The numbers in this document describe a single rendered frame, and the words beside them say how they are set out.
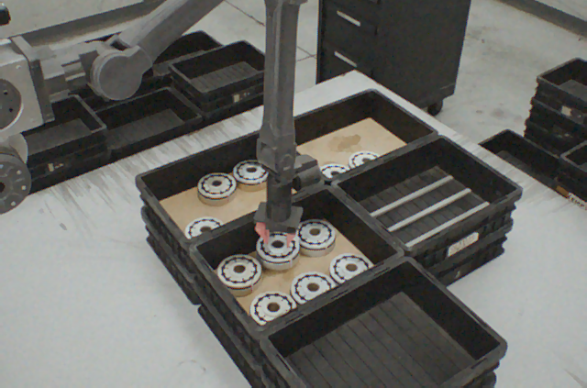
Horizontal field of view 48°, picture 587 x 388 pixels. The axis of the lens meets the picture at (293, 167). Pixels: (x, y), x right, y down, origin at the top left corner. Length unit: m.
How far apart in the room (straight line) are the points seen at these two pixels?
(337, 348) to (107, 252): 0.73
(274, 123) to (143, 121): 1.64
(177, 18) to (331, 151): 0.90
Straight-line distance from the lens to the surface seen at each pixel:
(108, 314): 1.72
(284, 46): 1.31
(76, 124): 2.79
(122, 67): 1.12
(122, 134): 2.88
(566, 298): 1.85
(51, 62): 1.10
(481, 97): 3.93
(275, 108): 1.34
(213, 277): 1.45
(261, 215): 1.50
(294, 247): 1.57
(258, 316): 1.46
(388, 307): 1.53
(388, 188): 1.83
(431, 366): 1.45
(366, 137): 2.02
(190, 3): 1.18
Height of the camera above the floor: 1.99
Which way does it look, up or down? 38 degrees down
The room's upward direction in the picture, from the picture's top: 1 degrees clockwise
